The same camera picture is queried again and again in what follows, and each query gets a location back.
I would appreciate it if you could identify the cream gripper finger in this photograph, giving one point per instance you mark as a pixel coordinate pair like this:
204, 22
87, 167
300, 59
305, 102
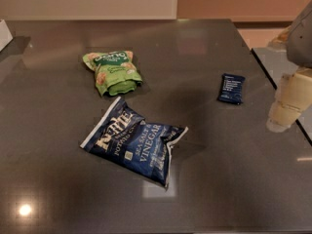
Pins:
293, 96

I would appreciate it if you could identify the dark blue rxbar wrapper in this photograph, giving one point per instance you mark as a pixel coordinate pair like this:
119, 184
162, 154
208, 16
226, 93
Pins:
231, 89

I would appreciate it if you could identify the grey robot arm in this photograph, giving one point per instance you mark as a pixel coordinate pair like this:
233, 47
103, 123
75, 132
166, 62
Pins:
299, 40

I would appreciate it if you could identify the blue Kettle chip bag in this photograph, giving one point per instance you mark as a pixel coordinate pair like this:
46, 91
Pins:
123, 137

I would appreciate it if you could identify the green snack bag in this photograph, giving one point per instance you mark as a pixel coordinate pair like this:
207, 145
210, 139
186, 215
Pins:
115, 72

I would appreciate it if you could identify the white box at table edge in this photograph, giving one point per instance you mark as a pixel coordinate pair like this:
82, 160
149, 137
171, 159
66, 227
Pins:
5, 35

